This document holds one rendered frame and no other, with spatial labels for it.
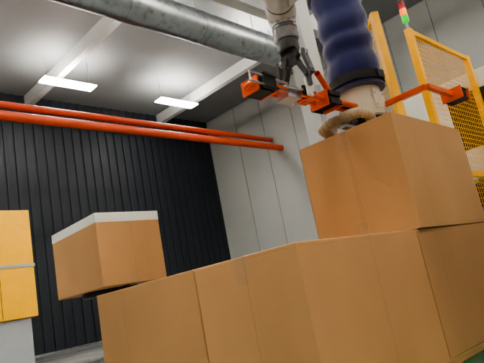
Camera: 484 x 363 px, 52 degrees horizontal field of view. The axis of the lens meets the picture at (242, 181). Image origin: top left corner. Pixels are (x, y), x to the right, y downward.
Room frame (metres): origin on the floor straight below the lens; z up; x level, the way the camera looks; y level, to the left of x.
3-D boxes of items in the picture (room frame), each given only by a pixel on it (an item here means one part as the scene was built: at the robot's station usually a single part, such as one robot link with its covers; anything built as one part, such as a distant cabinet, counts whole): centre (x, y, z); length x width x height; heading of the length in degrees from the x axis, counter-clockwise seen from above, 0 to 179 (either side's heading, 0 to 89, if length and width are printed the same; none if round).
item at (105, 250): (2.98, 0.88, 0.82); 0.60 x 0.40 x 0.40; 44
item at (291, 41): (1.63, -0.25, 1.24); 0.08 x 0.07 x 0.09; 45
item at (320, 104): (1.76, -0.36, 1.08); 0.10 x 0.08 x 0.06; 45
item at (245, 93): (1.51, -0.11, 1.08); 0.08 x 0.07 x 0.05; 135
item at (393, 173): (1.95, -0.59, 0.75); 0.60 x 0.40 x 0.40; 137
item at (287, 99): (1.60, -0.21, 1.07); 0.07 x 0.07 x 0.04; 45
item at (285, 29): (1.63, -0.26, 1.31); 0.09 x 0.09 x 0.06
